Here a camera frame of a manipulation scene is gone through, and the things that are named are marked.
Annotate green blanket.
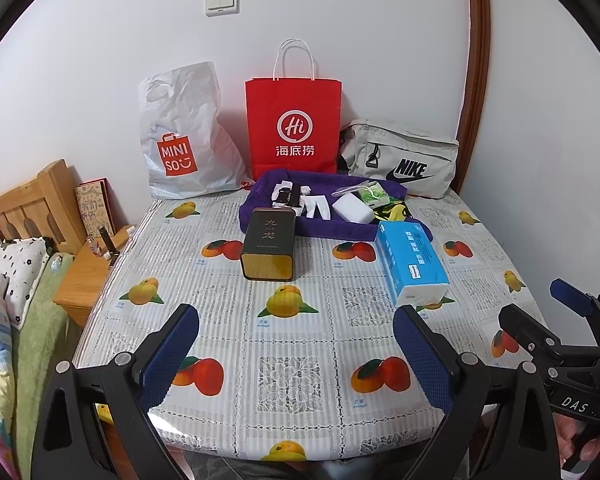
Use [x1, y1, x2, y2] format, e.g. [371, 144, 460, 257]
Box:
[10, 252, 83, 461]

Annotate blue tissue pack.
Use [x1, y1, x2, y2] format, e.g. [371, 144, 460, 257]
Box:
[375, 220, 450, 309]

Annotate wooden headboard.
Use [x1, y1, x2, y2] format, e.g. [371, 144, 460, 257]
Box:
[0, 159, 88, 256]

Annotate dark green tea tin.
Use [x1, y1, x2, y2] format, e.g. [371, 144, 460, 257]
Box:
[240, 207, 297, 282]

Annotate yellow pouch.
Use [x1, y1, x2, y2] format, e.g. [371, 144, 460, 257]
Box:
[372, 199, 411, 223]

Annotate white floral pillow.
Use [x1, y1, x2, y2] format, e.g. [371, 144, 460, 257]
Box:
[0, 236, 51, 331]

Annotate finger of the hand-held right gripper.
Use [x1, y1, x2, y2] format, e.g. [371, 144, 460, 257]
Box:
[497, 304, 583, 377]
[550, 277, 600, 343]

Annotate white sponge block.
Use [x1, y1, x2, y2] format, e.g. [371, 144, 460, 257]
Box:
[332, 194, 376, 224]

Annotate patterned book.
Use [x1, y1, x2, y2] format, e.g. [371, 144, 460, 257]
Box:
[75, 177, 117, 238]

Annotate white gloves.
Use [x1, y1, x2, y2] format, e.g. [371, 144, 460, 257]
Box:
[300, 195, 331, 221]

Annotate purple towel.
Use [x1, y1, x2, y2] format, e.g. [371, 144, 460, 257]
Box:
[237, 170, 433, 243]

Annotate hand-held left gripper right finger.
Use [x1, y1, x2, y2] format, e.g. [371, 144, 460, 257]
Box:
[392, 304, 563, 480]

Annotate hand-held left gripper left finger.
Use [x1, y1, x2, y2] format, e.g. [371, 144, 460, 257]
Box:
[30, 302, 201, 480]

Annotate red paper bag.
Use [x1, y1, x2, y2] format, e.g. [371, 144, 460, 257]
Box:
[245, 38, 343, 181]

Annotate wooden nightstand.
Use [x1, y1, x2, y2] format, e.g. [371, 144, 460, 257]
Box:
[52, 225, 133, 328]

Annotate green snack packet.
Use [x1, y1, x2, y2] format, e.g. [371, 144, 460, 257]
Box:
[357, 183, 387, 209]

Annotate white wall light switch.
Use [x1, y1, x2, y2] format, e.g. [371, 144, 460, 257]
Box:
[204, 0, 240, 16]

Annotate fruit printed tablecloth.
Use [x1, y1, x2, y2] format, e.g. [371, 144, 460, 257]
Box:
[72, 187, 551, 463]

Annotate brown wooden door frame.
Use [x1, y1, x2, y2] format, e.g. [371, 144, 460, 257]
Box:
[457, 0, 491, 193]

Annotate white plastic shopping bag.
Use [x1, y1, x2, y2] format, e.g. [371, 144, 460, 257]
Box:
[137, 61, 248, 200]

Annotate person's right hand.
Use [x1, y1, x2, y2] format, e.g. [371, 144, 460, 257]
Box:
[555, 411, 600, 467]

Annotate grey waist bag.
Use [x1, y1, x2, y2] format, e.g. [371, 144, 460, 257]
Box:
[337, 119, 460, 197]

